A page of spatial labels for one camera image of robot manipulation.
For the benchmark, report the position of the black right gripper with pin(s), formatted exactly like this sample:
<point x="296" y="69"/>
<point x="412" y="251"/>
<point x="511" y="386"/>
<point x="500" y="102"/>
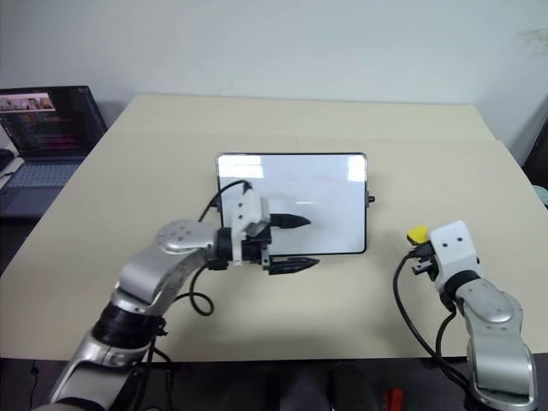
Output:
<point x="424" y="261"/>

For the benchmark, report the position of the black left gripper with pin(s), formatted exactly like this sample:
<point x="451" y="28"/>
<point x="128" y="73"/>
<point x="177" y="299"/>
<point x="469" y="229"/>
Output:
<point x="257" y="252"/>

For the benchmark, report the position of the yellow and black eraser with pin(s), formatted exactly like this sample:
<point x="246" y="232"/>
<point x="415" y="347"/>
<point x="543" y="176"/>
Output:
<point x="417" y="234"/>

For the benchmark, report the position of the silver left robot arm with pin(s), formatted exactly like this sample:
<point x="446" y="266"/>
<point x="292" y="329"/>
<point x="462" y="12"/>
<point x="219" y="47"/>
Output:
<point x="145" y="274"/>

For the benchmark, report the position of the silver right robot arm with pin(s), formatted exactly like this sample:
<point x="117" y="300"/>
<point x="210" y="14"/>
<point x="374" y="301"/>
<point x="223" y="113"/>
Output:
<point x="496" y="325"/>

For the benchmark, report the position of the black-framed tabletop whiteboard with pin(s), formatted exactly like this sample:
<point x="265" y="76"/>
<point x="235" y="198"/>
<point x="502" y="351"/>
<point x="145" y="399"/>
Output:
<point x="325" y="197"/>

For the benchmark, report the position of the black bar under table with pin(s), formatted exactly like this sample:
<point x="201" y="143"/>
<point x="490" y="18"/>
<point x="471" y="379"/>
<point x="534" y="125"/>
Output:
<point x="445" y="362"/>

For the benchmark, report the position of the pale teal object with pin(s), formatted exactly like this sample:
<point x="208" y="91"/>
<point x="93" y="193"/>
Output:
<point x="541" y="197"/>

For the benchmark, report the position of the small red object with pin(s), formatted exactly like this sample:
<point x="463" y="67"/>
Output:
<point x="394" y="399"/>

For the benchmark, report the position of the dark chair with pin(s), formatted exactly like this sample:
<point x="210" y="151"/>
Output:
<point x="537" y="145"/>

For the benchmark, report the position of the open grey laptop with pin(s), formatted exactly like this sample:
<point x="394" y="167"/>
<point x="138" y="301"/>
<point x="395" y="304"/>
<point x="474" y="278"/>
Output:
<point x="47" y="137"/>

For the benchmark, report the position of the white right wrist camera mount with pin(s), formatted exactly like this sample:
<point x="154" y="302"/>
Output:
<point x="454" y="250"/>

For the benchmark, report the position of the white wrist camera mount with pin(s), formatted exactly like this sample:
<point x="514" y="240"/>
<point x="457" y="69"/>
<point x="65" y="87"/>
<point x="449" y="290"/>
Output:
<point x="248" y="214"/>
<point x="454" y="250"/>

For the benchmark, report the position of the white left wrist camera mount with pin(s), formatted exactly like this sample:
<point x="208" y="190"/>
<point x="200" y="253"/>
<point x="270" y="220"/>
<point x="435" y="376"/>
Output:
<point x="248" y="214"/>

